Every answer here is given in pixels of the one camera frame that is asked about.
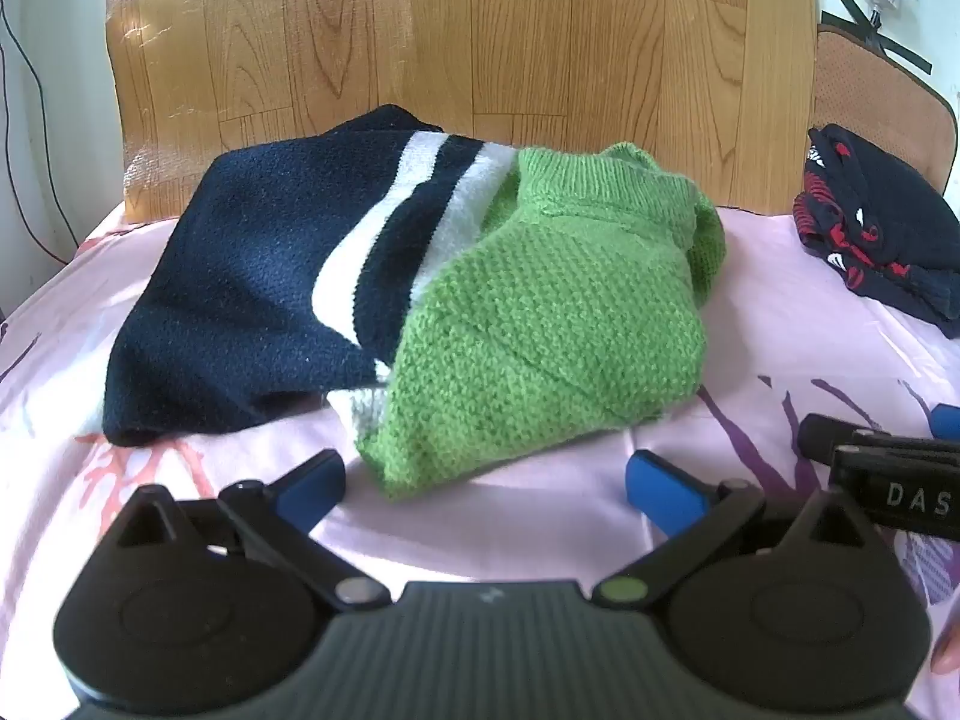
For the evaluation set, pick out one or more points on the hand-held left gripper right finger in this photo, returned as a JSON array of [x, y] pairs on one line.
[[660, 491]]

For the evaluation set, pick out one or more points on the green and navy knit sweater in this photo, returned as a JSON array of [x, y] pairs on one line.
[[525, 315]]

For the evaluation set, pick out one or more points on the wood grain board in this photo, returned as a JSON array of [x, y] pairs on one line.
[[525, 52]]

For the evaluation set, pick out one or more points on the folded navy and red clothes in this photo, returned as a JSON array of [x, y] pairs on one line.
[[885, 225]]

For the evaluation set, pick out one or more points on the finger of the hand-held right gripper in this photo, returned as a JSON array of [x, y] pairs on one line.
[[821, 436], [949, 421]]

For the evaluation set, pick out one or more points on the pink printed bedsheet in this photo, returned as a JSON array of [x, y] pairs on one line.
[[750, 300]]

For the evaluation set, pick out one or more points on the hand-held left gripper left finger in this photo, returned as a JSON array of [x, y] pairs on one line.
[[315, 484]]

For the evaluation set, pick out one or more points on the person's right hand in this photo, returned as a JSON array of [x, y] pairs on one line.
[[951, 652]]

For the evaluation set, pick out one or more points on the brown mesh cushion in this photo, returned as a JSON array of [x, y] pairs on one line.
[[862, 90]]

